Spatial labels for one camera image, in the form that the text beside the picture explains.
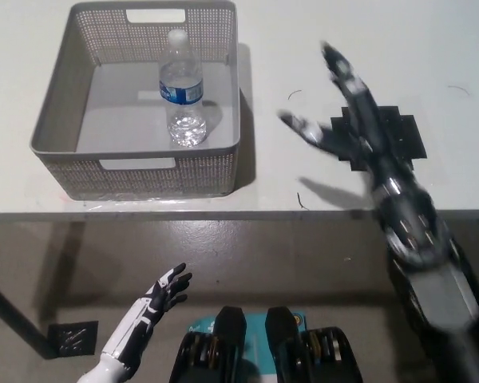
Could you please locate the black ribbed robot body block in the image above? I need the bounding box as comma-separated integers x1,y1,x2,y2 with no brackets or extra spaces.
168,306,249,383
264,306,363,383

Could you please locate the clear plastic water bottle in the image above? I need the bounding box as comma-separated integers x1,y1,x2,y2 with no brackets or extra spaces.
157,30,208,148

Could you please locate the black floor tape patch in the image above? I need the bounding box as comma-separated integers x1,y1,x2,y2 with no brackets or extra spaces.
47,320,100,357

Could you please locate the grey perforated plastic basket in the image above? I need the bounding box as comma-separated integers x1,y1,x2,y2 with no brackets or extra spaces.
29,0,241,201

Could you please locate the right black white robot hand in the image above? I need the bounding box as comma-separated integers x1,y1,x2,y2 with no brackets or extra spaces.
277,40,417,193

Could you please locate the dark metal table leg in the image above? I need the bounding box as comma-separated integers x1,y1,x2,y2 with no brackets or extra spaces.
0,274,53,360

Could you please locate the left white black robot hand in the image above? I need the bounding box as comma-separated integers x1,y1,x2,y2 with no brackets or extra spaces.
101,263,193,366

